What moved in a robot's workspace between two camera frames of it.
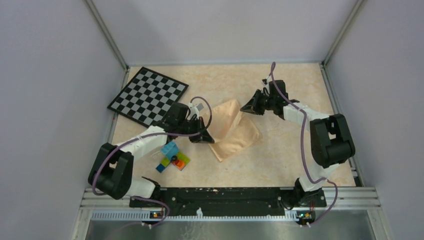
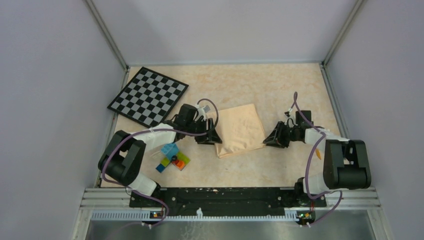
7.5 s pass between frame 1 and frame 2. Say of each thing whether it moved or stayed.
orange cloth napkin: moved
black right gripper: moved
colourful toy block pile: stayed
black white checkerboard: stayed
